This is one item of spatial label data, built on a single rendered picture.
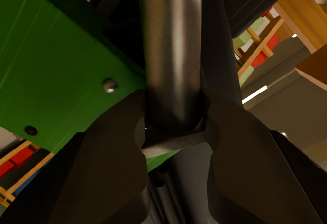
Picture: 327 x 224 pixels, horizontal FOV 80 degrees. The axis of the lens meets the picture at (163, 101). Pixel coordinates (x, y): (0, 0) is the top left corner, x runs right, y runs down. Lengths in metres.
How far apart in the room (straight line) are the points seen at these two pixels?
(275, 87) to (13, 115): 7.62
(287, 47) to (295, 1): 8.59
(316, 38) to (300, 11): 0.12
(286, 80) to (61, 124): 7.57
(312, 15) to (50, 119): 0.91
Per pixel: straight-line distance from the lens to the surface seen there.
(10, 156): 5.58
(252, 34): 3.42
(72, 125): 0.17
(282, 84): 7.68
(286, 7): 0.92
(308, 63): 0.70
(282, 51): 9.51
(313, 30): 0.96
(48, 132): 0.19
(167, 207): 0.20
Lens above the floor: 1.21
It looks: 7 degrees up
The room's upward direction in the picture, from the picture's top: 135 degrees clockwise
